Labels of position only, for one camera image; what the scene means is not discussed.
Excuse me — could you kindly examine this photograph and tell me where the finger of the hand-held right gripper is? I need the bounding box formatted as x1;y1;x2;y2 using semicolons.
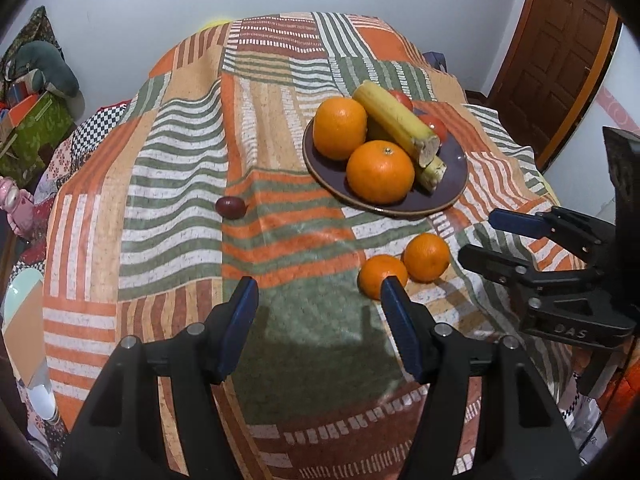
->
488;205;619;269
459;244;639;344

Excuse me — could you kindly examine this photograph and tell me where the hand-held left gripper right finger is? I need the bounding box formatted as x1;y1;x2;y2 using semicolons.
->
380;277;583;480

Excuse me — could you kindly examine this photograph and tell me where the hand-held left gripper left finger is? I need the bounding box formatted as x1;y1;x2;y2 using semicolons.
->
57;276;261;480

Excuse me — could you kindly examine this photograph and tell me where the small mandarin orange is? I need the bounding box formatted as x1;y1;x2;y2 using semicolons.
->
402;233;451;283
358;254;410;301

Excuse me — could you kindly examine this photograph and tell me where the purple ceramic plate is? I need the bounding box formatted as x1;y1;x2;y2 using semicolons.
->
302;101;469;217

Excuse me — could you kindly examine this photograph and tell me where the yellow banana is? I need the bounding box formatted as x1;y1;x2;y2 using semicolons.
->
352;80;441;167
414;155;447;193

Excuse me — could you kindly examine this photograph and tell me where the red tomato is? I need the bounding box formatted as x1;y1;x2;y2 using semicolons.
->
387;90;415;112
417;114;448;142

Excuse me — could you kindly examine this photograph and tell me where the large orange with sticker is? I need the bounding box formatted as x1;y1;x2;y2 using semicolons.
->
346;140;416;206

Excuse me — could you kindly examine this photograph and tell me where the wardrobe with white sliding door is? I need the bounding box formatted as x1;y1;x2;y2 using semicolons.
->
545;20;640;221

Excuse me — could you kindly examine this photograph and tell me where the dark purple plum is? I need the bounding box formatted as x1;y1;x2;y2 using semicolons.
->
215;197;247;219

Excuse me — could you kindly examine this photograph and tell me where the brown wooden door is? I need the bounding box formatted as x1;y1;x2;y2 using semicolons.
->
487;0;623;171

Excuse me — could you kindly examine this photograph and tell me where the striped patchwork blanket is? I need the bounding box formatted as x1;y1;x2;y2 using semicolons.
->
42;11;588;480

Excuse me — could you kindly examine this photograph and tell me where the brown cardboard piece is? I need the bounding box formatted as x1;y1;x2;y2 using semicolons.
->
2;300;51;391

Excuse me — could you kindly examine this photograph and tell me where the pale green plastic container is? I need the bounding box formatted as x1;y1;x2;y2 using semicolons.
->
0;267;46;321

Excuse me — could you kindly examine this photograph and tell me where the checkered patchwork quilt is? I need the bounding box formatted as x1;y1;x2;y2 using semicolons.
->
0;101;133;461

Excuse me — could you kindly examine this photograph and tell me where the pink plastic toy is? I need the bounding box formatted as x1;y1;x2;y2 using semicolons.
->
0;175;36;241

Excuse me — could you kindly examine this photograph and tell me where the green patterned storage box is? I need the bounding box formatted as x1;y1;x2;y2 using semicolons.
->
0;92;76;181

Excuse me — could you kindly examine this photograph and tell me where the orange cardboard box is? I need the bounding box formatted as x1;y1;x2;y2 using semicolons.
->
10;94;43;126

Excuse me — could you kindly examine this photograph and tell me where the dark patterned cloth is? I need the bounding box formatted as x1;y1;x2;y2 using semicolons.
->
0;6;63;81

